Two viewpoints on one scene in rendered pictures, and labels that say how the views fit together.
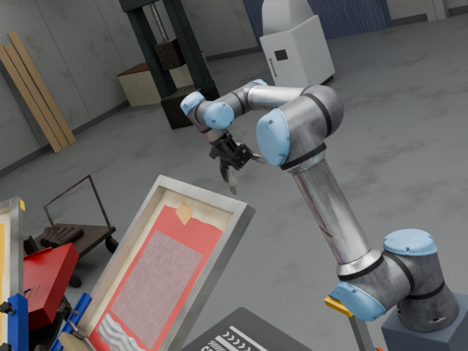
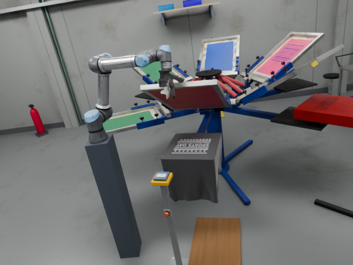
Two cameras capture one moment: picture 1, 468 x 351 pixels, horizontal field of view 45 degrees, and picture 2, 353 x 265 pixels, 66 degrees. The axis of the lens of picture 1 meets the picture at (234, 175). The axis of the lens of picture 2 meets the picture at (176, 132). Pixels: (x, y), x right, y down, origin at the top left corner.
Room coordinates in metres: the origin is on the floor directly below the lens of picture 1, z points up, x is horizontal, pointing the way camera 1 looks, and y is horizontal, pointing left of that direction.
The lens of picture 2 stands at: (3.00, -1.30, 2.03)
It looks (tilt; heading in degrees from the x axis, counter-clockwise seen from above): 24 degrees down; 135
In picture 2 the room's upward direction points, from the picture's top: 9 degrees counter-clockwise
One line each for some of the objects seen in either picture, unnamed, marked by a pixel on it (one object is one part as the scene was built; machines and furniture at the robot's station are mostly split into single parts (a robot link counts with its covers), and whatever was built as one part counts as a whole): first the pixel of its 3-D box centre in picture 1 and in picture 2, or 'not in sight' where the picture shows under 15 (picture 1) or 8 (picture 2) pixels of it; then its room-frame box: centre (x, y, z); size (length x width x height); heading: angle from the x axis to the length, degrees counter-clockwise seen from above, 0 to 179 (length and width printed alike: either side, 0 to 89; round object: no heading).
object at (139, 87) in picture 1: (164, 80); not in sight; (11.15, 0.57, 0.35); 2.03 x 0.65 x 0.69; 39
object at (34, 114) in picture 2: not in sight; (37, 120); (-3.04, 0.64, 0.34); 0.31 x 0.30 x 0.68; 129
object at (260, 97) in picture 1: (288, 101); (116, 63); (1.47, -0.21, 1.77); 0.49 x 0.11 x 0.12; 22
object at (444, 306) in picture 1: (423, 296); (97, 133); (1.18, -0.33, 1.25); 0.15 x 0.15 x 0.10
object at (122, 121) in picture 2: not in sight; (137, 110); (0.61, 0.54, 1.05); 1.08 x 0.61 x 0.23; 56
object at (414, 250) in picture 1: (411, 259); (93, 119); (1.18, -0.33, 1.37); 0.13 x 0.12 x 0.14; 112
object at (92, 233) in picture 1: (56, 229); not in sight; (5.04, 1.73, 0.43); 1.09 x 0.63 x 0.86; 48
